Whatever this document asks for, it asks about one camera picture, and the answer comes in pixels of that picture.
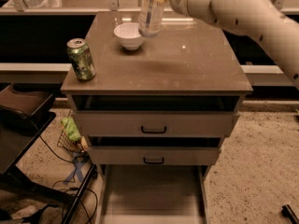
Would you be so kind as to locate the grey drawer cabinet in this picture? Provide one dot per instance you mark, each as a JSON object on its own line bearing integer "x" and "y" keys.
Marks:
{"x": 188, "y": 67}

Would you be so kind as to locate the upper grey drawer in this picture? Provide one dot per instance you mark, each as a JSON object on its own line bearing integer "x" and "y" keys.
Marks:
{"x": 152, "y": 124}

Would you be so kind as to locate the middle grey drawer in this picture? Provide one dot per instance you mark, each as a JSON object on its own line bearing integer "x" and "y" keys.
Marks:
{"x": 154, "y": 155}

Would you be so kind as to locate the wire basket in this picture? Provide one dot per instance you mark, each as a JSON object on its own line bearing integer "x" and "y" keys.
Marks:
{"x": 75, "y": 149}

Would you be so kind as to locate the green plush toy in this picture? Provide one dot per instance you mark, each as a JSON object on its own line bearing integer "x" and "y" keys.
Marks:
{"x": 70, "y": 129}

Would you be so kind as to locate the blue tape cross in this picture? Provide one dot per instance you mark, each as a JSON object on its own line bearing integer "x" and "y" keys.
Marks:
{"x": 76, "y": 174}

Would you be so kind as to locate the clear plastic water bottle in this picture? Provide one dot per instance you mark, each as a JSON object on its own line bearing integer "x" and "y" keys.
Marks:
{"x": 150, "y": 17}

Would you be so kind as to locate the black side cart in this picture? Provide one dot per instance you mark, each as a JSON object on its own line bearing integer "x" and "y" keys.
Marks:
{"x": 24, "y": 116}

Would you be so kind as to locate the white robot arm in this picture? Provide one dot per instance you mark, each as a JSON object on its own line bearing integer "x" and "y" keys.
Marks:
{"x": 275, "y": 33}

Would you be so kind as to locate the green soda can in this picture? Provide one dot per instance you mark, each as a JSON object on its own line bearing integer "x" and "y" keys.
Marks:
{"x": 80, "y": 56}

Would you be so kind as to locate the grey drawer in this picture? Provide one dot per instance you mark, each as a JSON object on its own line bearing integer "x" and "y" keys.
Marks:
{"x": 154, "y": 155}
{"x": 152, "y": 124}

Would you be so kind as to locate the metal railing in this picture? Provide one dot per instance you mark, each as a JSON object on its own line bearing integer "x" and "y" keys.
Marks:
{"x": 93, "y": 3}

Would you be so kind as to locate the white ceramic bowl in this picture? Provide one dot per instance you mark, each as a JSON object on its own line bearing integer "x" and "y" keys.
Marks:
{"x": 129, "y": 36}

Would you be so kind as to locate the open bottom drawer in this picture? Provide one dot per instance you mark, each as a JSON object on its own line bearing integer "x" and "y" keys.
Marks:
{"x": 152, "y": 194}

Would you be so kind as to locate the black object on floor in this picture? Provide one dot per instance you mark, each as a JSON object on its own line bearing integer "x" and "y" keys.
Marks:
{"x": 287, "y": 212}

